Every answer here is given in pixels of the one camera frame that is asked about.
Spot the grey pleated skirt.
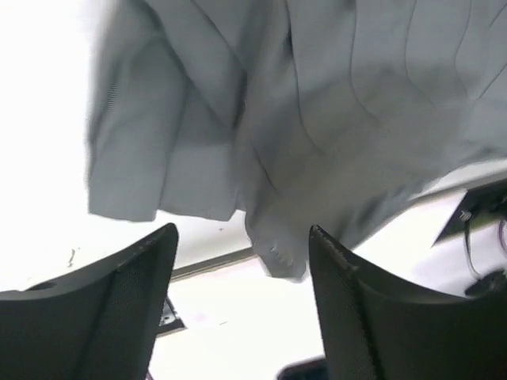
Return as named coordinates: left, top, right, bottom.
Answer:
left=88, top=1, right=506, bottom=279

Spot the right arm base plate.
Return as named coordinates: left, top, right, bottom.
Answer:
left=431, top=181, right=507, bottom=298

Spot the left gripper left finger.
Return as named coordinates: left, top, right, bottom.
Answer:
left=1, top=223, right=178, bottom=380

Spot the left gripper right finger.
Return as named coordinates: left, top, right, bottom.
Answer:
left=308, top=226, right=506, bottom=380

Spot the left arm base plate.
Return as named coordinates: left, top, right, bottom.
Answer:
left=157, top=296, right=186, bottom=336

